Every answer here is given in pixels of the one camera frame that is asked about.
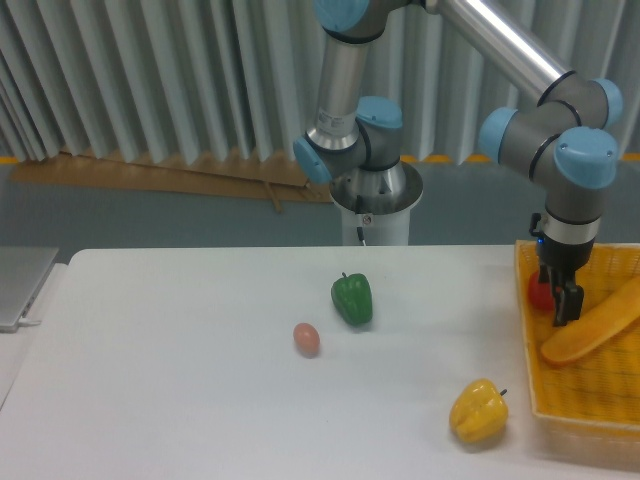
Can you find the silver laptop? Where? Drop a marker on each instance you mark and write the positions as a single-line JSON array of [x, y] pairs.
[[24, 270]]

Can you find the yellow woven basket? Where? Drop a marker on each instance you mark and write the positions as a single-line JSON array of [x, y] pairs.
[[600, 391]]

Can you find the red tomato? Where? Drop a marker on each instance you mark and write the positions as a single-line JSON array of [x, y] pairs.
[[539, 293]]

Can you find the brown cardboard sheet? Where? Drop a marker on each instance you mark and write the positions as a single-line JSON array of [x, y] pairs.
[[277, 180]]

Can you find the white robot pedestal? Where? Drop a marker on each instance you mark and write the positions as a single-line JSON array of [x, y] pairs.
[[375, 207]]

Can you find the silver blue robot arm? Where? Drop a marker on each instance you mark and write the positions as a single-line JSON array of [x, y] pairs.
[[563, 145]]

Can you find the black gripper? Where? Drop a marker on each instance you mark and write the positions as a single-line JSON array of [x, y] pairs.
[[562, 260]]

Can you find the brown egg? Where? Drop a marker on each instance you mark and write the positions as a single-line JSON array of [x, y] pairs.
[[306, 339]]

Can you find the yellow bell pepper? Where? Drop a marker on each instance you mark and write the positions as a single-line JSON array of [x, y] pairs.
[[479, 412]]

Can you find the orange bread loaf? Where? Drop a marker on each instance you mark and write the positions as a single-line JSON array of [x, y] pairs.
[[607, 319]]

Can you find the green bell pepper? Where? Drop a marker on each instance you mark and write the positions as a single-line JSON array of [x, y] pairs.
[[352, 298]]

